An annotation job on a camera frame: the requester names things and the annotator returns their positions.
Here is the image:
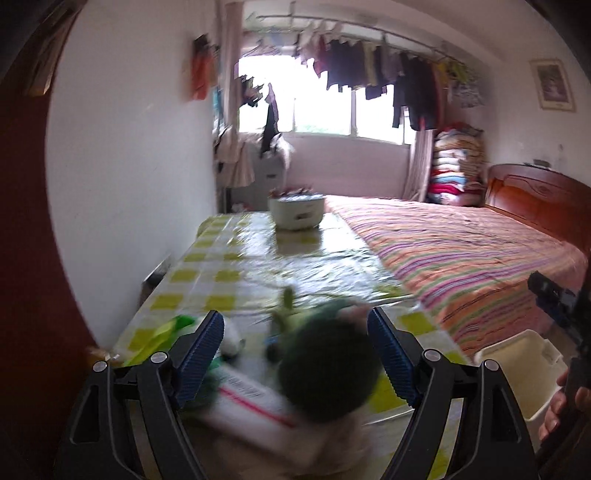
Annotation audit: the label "framed wall picture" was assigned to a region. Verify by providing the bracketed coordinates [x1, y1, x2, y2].
[530, 59, 577, 112]

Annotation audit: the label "white box with red stripe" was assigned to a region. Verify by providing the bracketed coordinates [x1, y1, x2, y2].
[203, 364, 296, 430]

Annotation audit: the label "person's right hand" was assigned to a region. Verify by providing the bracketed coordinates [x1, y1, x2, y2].
[539, 369, 591, 441]

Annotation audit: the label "window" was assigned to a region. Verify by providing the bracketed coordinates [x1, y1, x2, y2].
[238, 53, 416, 145]

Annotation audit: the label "striped bed sheet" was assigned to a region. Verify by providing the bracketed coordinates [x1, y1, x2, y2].
[325, 196, 585, 357]

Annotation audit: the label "green plastic wrapper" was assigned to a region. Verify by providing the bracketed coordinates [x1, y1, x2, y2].
[124, 314, 199, 366]

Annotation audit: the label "pink curtain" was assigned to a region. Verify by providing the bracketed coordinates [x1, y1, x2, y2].
[404, 131, 435, 202]

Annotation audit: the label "orange wall hanging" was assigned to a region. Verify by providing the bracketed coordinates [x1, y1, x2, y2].
[191, 34, 221, 101]

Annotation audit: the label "white plastic bin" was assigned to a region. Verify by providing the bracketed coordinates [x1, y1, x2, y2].
[473, 330, 570, 423]

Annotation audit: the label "row of hanging clothes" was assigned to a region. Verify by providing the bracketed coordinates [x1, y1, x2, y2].
[295, 32, 483, 132]

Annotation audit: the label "wooden bed headboard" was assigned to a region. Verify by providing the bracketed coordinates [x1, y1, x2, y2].
[482, 164, 591, 259]

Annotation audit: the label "stack of folded blankets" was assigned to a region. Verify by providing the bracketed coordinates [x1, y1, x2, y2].
[427, 124, 486, 205]

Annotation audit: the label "white tissue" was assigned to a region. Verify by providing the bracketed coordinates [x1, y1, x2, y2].
[221, 318, 246, 357]

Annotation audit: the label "checkered plastic tablecloth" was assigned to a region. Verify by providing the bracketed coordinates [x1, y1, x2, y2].
[111, 212, 467, 480]

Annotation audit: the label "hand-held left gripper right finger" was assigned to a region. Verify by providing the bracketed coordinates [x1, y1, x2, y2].
[367, 307, 541, 480]

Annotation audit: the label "dark red wooden door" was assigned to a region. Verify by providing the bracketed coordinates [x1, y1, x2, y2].
[0, 0, 108, 480]

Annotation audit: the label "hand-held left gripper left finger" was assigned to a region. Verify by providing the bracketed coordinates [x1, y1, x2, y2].
[55, 310, 225, 480]

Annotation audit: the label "white rice cooker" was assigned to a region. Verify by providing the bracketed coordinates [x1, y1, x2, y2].
[268, 187, 328, 230]

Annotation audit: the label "beige hanging cloths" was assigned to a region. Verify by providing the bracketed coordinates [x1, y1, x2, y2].
[212, 124, 256, 188]

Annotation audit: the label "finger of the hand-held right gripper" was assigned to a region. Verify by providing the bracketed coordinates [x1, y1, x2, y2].
[527, 271, 579, 330]

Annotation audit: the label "black hanging garment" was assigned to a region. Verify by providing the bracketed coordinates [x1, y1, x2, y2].
[260, 83, 282, 156]

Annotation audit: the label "metal clothes rail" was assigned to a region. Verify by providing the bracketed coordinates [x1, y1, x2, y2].
[256, 14, 462, 61]

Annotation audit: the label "white washing machine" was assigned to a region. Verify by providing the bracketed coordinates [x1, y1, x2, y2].
[252, 136, 296, 191]

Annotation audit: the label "dark green round object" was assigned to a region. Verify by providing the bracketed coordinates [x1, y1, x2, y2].
[279, 302, 384, 423]

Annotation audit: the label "pale sheer curtain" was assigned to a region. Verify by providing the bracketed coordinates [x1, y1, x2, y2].
[221, 0, 246, 139]

